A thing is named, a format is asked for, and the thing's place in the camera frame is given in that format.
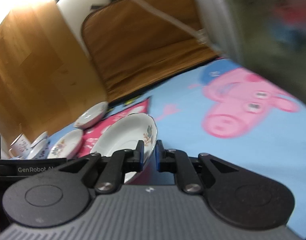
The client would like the brown seat cushion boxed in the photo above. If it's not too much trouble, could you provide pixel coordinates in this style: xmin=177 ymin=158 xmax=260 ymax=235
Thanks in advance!
xmin=81 ymin=0 xmax=217 ymax=102

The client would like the frosted glass sliding door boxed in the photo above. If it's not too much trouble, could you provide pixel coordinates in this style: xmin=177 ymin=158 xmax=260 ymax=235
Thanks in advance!
xmin=196 ymin=0 xmax=306 ymax=104

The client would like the white enamel mug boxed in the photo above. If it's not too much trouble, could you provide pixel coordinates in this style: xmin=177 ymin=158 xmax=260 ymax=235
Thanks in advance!
xmin=9 ymin=133 xmax=32 ymax=158

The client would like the white power cable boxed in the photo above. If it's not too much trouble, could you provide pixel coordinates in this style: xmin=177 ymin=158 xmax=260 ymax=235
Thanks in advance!
xmin=128 ymin=0 xmax=220 ymax=52

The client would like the small floral plate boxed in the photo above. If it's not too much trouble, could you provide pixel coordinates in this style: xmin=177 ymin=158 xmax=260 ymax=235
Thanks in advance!
xmin=91 ymin=113 xmax=158 ymax=183
xmin=73 ymin=101 xmax=109 ymax=129

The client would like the white floral bowl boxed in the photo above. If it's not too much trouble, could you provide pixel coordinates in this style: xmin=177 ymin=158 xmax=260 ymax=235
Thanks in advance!
xmin=26 ymin=132 xmax=50 ymax=160

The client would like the wood grain wall panel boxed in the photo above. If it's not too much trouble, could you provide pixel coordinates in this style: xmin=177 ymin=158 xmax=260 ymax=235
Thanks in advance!
xmin=0 ymin=2 xmax=106 ymax=144

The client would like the large floral plate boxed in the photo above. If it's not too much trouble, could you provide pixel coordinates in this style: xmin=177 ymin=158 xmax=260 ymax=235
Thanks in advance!
xmin=47 ymin=129 xmax=84 ymax=159

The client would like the blue cartoon pig tablecloth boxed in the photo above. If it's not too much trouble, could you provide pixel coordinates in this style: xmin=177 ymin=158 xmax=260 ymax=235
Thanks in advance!
xmin=10 ymin=58 xmax=306 ymax=239

